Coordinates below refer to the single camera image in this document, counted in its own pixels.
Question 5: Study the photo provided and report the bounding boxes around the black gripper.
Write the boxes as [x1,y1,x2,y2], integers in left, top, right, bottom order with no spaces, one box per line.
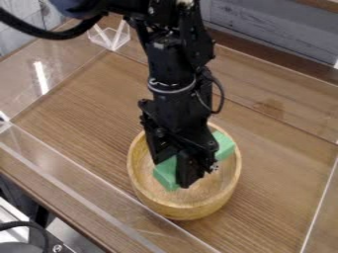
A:
[139,70,225,189]

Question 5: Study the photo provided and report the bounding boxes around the green foam block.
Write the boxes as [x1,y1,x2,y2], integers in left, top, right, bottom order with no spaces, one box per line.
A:
[154,130,236,191]

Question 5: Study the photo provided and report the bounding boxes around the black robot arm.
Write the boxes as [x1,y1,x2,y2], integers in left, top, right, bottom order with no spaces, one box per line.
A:
[51,0,219,189]

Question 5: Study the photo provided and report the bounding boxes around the brown wooden bowl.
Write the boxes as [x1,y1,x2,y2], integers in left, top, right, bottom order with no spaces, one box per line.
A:
[127,131,242,220]

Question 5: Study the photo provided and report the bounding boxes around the black metal bracket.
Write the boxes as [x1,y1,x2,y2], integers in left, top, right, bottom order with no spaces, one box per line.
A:
[28,216,77,253]

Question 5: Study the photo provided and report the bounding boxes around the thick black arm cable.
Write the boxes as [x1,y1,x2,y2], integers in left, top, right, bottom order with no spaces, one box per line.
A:
[0,7,107,42]

